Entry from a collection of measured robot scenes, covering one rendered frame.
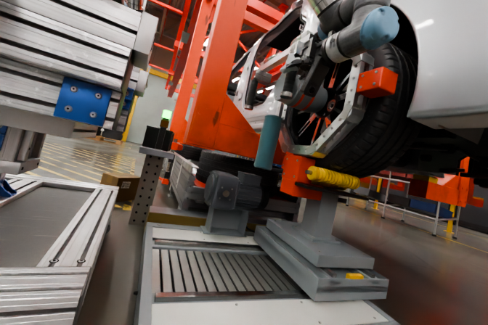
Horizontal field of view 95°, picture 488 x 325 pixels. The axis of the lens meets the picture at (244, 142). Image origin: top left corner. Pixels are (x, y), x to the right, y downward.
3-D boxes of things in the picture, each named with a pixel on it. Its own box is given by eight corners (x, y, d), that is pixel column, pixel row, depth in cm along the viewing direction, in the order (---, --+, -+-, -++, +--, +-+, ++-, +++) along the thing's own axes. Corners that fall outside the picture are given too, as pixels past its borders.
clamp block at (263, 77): (270, 83, 112) (272, 73, 112) (254, 77, 108) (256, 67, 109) (266, 85, 116) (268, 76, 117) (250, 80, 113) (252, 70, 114)
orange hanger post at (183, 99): (179, 142, 308) (219, -21, 326) (164, 139, 301) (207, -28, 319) (177, 142, 326) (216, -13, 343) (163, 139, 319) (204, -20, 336)
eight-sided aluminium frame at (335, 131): (356, 162, 78) (383, 17, 82) (341, 159, 75) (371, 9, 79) (276, 153, 128) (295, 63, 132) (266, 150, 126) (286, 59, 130)
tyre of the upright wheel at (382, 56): (432, 20, 91) (318, 80, 151) (394, -7, 82) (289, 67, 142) (431, 183, 78) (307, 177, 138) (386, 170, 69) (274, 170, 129)
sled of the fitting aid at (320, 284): (385, 301, 88) (390, 276, 89) (314, 305, 75) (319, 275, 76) (306, 245, 134) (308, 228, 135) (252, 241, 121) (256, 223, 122)
